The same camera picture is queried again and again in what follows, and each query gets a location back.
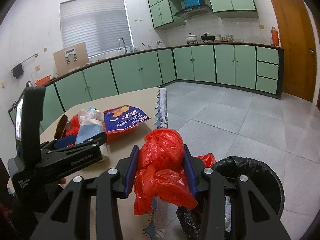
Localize white cooking pot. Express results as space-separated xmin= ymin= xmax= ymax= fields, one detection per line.
xmin=186 ymin=33 xmax=198 ymax=44

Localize blue snack bag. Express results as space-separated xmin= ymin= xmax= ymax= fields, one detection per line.
xmin=104 ymin=105 xmax=150 ymax=134

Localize green lower kitchen cabinets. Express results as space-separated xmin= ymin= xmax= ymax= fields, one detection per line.
xmin=41 ymin=42 xmax=284 ymax=129

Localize orange thermos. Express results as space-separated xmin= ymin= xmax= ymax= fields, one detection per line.
xmin=271 ymin=26 xmax=280 ymax=47

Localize dark hanging towel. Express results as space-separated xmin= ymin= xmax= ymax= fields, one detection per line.
xmin=11 ymin=63 xmax=24 ymax=79

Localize red plastic bag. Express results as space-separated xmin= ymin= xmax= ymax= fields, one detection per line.
xmin=133 ymin=128 xmax=217 ymax=216

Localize cardboard box with scale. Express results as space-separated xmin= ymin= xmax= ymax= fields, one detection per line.
xmin=53 ymin=42 xmax=89 ymax=76

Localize black range hood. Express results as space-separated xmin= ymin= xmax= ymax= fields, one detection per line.
xmin=175 ymin=5 xmax=213 ymax=19

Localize wall towel bar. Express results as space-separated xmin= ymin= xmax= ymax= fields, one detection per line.
xmin=21 ymin=53 xmax=39 ymax=64

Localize black wok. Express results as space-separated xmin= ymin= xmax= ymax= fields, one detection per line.
xmin=201 ymin=33 xmax=215 ymax=43

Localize orange foam fruit net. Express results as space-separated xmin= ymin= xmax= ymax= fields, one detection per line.
xmin=106 ymin=127 xmax=136 ymax=144

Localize chrome kitchen faucet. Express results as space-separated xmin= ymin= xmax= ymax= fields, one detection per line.
xmin=118 ymin=37 xmax=128 ymax=54

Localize black trash bin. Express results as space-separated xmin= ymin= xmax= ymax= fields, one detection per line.
xmin=177 ymin=156 xmax=289 ymax=239

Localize light blue milk carton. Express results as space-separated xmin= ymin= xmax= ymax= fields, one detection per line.
xmin=75 ymin=119 xmax=104 ymax=144

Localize orange plastic basin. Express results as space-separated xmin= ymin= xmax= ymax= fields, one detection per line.
xmin=35 ymin=75 xmax=51 ymax=87

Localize brown wooden door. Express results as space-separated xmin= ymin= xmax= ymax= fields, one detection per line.
xmin=271 ymin=0 xmax=317 ymax=102

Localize window with white blinds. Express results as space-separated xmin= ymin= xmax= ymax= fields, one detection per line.
xmin=60 ymin=0 xmax=133 ymax=57

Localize white plastic bag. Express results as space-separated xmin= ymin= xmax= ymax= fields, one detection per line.
xmin=78 ymin=107 xmax=104 ymax=125

